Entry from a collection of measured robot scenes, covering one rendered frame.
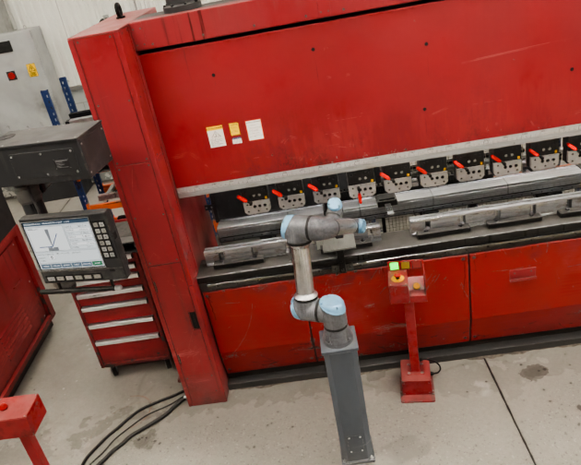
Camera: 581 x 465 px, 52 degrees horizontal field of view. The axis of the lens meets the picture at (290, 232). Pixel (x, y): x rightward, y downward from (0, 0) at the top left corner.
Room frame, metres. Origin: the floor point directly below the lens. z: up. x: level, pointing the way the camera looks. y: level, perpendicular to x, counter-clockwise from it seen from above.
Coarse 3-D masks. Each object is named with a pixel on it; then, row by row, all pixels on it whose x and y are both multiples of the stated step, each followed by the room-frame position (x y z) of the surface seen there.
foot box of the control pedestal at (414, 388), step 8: (400, 360) 2.85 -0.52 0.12; (408, 360) 2.84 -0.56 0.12; (424, 360) 2.81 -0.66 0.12; (400, 368) 2.78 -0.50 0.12; (424, 368) 2.74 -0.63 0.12; (400, 376) 2.82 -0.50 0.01; (408, 376) 2.69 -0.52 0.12; (416, 376) 2.68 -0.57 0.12; (424, 376) 2.67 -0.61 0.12; (432, 376) 2.77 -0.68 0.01; (400, 384) 2.76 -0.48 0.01; (408, 384) 2.66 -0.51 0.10; (416, 384) 2.65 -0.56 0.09; (424, 384) 2.64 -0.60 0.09; (432, 384) 2.71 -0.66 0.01; (400, 392) 2.69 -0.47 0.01; (408, 392) 2.66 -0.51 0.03; (416, 392) 2.65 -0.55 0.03; (424, 392) 2.64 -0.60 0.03; (432, 392) 2.63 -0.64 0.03; (408, 400) 2.62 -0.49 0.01; (416, 400) 2.60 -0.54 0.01; (424, 400) 2.59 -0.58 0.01; (432, 400) 2.58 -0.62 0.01
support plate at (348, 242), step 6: (348, 234) 2.95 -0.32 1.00; (324, 240) 2.94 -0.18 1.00; (330, 240) 2.92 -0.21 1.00; (336, 240) 2.91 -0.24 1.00; (342, 240) 2.90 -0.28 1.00; (348, 240) 2.88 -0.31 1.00; (354, 240) 2.87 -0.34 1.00; (324, 246) 2.86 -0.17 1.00; (330, 246) 2.85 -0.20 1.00; (336, 246) 2.84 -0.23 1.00; (342, 246) 2.82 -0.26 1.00; (348, 246) 2.81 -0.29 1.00; (354, 246) 2.80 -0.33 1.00; (324, 252) 2.81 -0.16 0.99
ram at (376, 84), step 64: (448, 0) 2.98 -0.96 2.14; (512, 0) 2.96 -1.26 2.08; (576, 0) 2.93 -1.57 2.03; (192, 64) 3.10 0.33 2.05; (256, 64) 3.07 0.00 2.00; (320, 64) 3.04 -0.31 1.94; (384, 64) 3.01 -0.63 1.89; (448, 64) 2.98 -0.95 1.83; (512, 64) 2.96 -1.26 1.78; (576, 64) 2.93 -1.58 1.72; (192, 128) 3.11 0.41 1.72; (320, 128) 3.05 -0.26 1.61; (384, 128) 3.02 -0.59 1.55; (448, 128) 2.98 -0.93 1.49; (512, 128) 2.96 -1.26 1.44; (192, 192) 3.11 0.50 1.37
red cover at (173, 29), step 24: (240, 0) 3.14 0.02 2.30; (264, 0) 3.04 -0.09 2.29; (288, 0) 3.03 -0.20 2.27; (312, 0) 3.02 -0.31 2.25; (336, 0) 3.01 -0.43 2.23; (360, 0) 3.00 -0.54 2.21; (384, 0) 2.99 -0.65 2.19; (408, 0) 2.98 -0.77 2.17; (144, 24) 3.10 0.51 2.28; (168, 24) 3.09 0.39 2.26; (192, 24) 3.08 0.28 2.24; (216, 24) 3.07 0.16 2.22; (240, 24) 3.06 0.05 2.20; (264, 24) 3.05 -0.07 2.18; (144, 48) 3.10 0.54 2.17
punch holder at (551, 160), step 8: (528, 144) 2.97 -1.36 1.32; (536, 144) 2.94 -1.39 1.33; (544, 144) 2.94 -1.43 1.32; (552, 144) 2.93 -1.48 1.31; (528, 152) 2.97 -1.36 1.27; (544, 152) 2.94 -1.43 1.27; (552, 152) 2.93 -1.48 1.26; (528, 160) 2.98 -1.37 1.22; (536, 160) 2.94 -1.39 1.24; (544, 160) 2.93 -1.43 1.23; (552, 160) 2.94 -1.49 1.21; (536, 168) 2.94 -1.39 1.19; (544, 168) 2.93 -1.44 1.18
